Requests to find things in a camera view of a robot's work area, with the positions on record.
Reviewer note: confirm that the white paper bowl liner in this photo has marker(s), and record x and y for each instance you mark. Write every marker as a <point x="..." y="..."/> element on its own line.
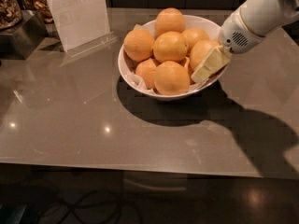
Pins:
<point x="144" y="73"/>

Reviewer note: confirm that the glass jar of nuts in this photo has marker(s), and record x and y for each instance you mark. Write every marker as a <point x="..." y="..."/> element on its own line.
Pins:
<point x="10" y="13"/>

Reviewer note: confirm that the small hidden orange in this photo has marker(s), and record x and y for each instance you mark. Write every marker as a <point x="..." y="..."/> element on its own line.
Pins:
<point x="186" y="64"/>

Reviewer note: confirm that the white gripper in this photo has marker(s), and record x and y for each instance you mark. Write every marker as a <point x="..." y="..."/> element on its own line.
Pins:
<point x="235" y="34"/>

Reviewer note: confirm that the dark square stand block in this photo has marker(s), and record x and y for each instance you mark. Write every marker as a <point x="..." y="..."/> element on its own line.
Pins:
<point x="20" y="41"/>

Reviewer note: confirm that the white ceramic bowl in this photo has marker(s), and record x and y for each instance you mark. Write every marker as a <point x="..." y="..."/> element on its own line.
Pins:
<point x="127" y="66"/>

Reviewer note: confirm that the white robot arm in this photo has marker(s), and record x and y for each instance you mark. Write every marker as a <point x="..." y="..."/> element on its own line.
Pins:
<point x="274" y="13"/>

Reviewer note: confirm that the clear acrylic sign holder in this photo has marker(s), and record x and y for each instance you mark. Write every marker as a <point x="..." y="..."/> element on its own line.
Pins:
<point x="82" y="25"/>

